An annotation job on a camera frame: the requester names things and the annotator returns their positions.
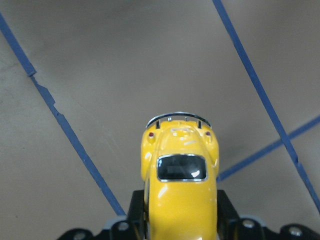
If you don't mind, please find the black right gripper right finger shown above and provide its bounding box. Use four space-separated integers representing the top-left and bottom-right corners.
217 189 240 240

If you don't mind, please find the yellow toy beetle car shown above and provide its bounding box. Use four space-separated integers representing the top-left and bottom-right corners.
140 111 219 240

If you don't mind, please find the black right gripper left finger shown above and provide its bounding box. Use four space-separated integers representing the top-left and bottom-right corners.
127 190 146 240

